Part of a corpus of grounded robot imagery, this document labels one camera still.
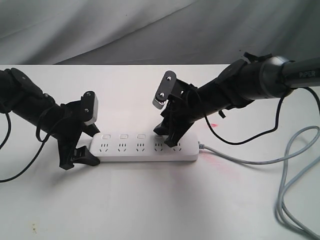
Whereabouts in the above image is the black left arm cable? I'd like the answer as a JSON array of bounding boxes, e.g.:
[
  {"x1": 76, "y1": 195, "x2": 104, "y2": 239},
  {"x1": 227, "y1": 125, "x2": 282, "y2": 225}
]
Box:
[{"x1": 0, "y1": 104, "x2": 63, "y2": 184}]

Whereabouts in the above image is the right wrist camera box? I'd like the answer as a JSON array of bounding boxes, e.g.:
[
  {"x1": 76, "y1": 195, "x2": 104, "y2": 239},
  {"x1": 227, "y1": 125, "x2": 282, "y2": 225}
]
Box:
[{"x1": 152, "y1": 70, "x2": 177, "y2": 110}]

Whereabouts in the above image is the grey backdrop cloth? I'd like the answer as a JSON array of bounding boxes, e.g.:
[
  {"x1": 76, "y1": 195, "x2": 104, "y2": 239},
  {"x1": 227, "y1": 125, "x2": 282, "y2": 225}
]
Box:
[{"x1": 0, "y1": 0, "x2": 320, "y2": 65}]

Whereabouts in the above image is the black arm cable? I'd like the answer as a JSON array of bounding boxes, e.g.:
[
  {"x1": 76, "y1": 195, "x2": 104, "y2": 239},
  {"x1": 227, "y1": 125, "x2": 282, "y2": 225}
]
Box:
[
  {"x1": 167, "y1": 87, "x2": 291, "y2": 145},
  {"x1": 0, "y1": 104, "x2": 63, "y2": 184}
]

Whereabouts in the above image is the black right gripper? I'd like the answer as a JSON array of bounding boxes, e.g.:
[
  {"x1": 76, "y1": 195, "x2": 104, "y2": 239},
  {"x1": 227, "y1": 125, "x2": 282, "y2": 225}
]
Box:
[{"x1": 153, "y1": 79, "x2": 208, "y2": 148}]

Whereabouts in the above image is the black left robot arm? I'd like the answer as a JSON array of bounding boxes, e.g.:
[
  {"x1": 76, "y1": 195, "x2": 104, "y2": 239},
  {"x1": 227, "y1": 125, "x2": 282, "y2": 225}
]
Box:
[{"x1": 0, "y1": 67, "x2": 100, "y2": 170}]

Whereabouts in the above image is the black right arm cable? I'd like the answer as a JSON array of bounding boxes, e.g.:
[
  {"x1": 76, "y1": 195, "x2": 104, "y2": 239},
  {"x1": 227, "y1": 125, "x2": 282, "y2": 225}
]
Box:
[{"x1": 167, "y1": 87, "x2": 291, "y2": 145}]

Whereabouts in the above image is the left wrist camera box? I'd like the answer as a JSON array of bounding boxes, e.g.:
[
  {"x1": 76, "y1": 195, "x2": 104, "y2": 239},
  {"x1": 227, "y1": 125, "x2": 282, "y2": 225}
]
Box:
[{"x1": 80, "y1": 91, "x2": 99, "y2": 126}]

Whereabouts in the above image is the white five-outlet power strip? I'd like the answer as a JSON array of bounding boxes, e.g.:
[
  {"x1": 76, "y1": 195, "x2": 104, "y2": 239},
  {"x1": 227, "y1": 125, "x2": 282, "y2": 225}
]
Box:
[{"x1": 89, "y1": 131, "x2": 200, "y2": 163}]

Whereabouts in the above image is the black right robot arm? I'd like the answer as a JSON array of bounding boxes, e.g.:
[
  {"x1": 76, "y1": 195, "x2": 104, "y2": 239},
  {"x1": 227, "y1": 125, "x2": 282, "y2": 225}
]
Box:
[{"x1": 152, "y1": 52, "x2": 320, "y2": 148}]

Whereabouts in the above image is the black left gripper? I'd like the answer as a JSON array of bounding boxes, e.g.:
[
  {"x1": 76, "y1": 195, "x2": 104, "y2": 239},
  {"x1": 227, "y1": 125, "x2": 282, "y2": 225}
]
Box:
[{"x1": 57, "y1": 101, "x2": 100, "y2": 170}]

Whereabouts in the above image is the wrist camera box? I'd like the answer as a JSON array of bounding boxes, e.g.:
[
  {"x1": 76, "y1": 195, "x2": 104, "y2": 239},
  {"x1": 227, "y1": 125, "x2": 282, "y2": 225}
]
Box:
[
  {"x1": 80, "y1": 91, "x2": 99, "y2": 126},
  {"x1": 152, "y1": 70, "x2": 177, "y2": 110}
]

